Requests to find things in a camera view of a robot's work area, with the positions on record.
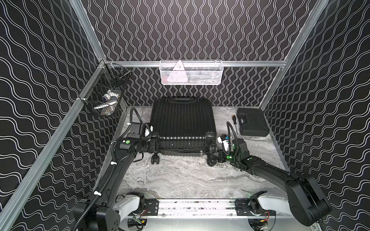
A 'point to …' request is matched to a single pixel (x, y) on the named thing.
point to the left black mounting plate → (152, 205)
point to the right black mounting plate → (242, 209)
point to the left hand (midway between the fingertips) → (154, 142)
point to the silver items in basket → (109, 101)
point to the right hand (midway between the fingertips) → (211, 153)
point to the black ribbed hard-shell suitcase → (183, 126)
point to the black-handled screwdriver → (234, 121)
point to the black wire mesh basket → (103, 95)
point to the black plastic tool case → (252, 121)
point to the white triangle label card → (178, 73)
